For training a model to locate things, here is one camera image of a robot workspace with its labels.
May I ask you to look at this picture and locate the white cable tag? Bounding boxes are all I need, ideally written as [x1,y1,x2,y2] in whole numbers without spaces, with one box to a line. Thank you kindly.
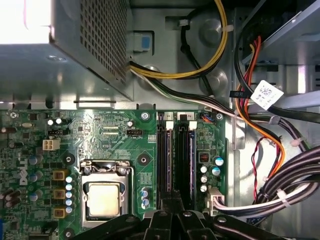
[249,79,285,111]

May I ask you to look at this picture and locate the black RAM slot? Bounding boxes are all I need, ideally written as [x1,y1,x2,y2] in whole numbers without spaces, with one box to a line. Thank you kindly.
[157,112,167,208]
[165,121,174,193]
[188,121,198,211]
[178,112,190,211]

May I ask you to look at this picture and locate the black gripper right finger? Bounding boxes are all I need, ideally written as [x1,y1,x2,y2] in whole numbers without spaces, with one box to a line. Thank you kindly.
[172,189,285,240]

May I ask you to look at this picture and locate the orange red yellow wires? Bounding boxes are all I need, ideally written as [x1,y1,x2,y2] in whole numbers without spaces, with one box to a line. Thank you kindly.
[234,34,286,180]

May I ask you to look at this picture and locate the white grey black cable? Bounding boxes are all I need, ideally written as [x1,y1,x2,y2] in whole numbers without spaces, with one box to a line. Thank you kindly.
[129,67,273,123]

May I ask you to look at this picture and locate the blue plastic case clip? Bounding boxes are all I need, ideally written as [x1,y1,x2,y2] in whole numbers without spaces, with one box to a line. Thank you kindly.
[133,31,153,53]

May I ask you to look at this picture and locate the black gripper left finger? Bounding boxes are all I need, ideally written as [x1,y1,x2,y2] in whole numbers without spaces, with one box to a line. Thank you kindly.
[70,189,174,240]

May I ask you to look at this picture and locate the yellow black power cable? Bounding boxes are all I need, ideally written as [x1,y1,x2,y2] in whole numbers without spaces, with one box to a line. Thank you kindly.
[128,0,230,81]

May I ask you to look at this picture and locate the metal CPU socket cover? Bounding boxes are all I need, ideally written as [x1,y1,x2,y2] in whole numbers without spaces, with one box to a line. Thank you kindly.
[80,172,130,227]

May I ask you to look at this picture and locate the green motherboard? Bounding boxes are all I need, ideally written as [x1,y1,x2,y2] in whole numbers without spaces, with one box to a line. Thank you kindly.
[0,108,227,240]

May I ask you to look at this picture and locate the metal drive cage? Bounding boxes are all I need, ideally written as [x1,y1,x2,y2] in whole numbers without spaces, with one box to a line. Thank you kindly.
[239,0,320,101]

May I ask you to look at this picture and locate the grey power supply unit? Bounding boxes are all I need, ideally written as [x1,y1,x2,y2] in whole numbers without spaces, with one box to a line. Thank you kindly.
[0,0,135,102]

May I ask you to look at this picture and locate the thin red black wire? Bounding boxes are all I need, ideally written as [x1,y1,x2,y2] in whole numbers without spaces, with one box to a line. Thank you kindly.
[250,136,270,202]

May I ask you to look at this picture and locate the CPU socket locking lever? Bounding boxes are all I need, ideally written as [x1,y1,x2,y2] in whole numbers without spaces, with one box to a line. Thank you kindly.
[79,159,135,216]

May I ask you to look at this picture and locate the silver CPU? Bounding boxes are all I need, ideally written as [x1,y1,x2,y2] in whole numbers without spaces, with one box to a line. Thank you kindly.
[87,182,121,218]

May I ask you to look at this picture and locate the black grey wire bundle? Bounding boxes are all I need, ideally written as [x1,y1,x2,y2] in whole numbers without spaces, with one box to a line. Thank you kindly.
[213,143,320,216]

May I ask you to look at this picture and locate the black PC case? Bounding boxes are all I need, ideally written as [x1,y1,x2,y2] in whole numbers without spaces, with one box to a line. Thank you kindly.
[0,0,320,240]

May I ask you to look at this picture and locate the white four pin connector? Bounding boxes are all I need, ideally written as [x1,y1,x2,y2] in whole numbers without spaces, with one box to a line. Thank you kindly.
[41,138,61,152]

